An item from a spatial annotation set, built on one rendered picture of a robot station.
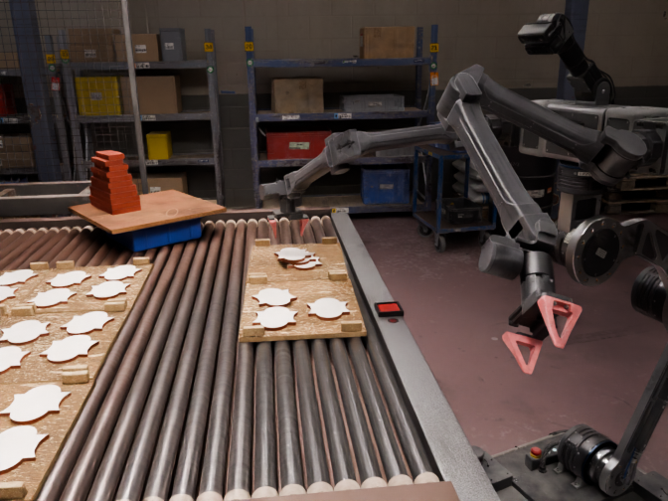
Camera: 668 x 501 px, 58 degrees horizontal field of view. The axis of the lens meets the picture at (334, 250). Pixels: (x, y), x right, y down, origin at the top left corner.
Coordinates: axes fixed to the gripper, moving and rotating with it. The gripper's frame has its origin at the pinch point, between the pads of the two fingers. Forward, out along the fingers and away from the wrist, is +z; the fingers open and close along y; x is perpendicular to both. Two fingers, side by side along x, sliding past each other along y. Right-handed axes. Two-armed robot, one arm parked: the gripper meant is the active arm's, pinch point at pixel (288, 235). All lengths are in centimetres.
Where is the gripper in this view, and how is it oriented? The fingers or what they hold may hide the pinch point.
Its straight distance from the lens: 224.4
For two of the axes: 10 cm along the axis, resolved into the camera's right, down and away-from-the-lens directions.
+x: 2.8, 3.2, -9.1
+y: -9.6, 0.9, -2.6
